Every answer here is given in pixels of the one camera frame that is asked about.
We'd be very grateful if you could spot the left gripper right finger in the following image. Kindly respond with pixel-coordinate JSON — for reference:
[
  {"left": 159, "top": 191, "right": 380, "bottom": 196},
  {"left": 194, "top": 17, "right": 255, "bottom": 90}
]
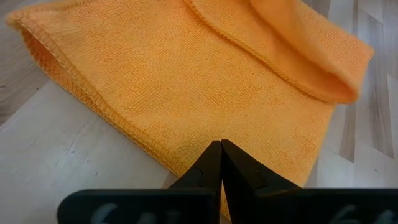
[{"left": 221, "top": 139, "right": 398, "bottom": 224}]

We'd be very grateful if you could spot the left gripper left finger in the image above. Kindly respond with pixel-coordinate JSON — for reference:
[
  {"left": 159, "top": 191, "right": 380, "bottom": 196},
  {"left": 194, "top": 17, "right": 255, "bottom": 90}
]
[{"left": 57, "top": 139, "right": 223, "bottom": 224}]

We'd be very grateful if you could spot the orange microfiber towel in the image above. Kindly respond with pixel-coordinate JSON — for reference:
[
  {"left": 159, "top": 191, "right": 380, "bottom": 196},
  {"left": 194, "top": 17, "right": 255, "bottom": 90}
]
[{"left": 6, "top": 0, "right": 376, "bottom": 220}]

